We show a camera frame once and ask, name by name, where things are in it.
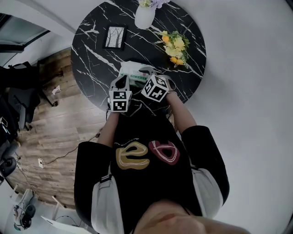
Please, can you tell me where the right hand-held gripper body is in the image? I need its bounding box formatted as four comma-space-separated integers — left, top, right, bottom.
141, 74, 177, 102

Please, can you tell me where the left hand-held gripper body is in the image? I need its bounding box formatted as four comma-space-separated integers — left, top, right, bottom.
107, 85, 133, 113

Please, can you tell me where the white tissue packet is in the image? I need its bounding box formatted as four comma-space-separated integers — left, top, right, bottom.
118, 60, 149, 87

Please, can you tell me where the person's left forearm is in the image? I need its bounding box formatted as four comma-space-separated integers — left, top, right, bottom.
98, 112, 121, 148

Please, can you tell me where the person's right forearm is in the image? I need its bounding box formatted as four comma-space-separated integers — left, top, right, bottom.
165, 92, 198, 135

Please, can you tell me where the round black marble table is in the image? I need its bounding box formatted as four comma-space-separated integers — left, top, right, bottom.
70, 0, 206, 115

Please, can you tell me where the yellow orange flower bouquet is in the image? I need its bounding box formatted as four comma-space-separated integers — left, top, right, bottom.
153, 30, 190, 69

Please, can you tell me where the white ribbed vase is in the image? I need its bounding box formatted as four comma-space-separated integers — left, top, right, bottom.
134, 4, 156, 30

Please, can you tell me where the purple flower bunch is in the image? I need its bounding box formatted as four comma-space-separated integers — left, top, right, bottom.
137, 0, 171, 10

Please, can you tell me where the person's black printed shirt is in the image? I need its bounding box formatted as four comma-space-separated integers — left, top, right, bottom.
73, 100, 230, 234

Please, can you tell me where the black office chair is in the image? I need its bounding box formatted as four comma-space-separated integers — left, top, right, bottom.
0, 60, 57, 138

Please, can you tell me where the black framed window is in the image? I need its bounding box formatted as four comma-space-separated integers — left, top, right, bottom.
0, 13, 51, 54

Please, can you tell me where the person's face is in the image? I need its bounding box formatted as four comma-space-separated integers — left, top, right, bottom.
130, 198, 252, 234

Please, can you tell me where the black picture frame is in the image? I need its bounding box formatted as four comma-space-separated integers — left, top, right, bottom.
102, 24, 128, 51

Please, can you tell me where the black floor cable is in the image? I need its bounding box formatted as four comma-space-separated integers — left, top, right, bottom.
43, 132, 101, 165

